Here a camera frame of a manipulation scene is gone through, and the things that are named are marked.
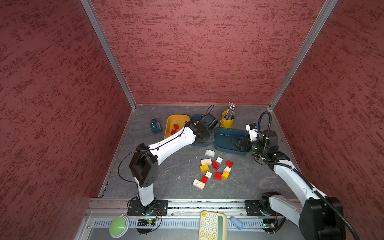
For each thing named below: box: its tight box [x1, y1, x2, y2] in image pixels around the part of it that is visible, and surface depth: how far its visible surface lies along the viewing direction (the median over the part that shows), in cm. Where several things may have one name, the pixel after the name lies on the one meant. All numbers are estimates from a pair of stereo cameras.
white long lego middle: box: [200, 158, 212, 166], surface depth 91 cm
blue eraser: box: [230, 216, 244, 230], surface depth 70 cm
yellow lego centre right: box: [200, 164, 210, 172], surface depth 89 cm
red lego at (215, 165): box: [212, 161, 220, 171], surface depth 89 cm
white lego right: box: [222, 166, 232, 175], surface depth 89 cm
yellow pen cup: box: [220, 110, 236, 129], surface depth 102 cm
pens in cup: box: [226, 102, 236, 120], surface depth 102 cm
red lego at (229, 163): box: [225, 160, 234, 168], surface depth 91 cm
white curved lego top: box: [204, 149, 216, 158], surface depth 95 cm
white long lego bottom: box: [192, 178, 206, 190], surface depth 83 cm
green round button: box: [109, 215, 130, 238], surface depth 69 cm
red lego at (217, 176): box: [213, 172, 223, 181], surface depth 85 cm
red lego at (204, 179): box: [201, 175, 209, 184], surface depth 85 cm
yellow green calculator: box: [199, 210, 228, 240], surface depth 69 cm
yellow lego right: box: [222, 171, 230, 180], surface depth 84 cm
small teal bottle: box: [150, 118, 162, 134], surface depth 102 cm
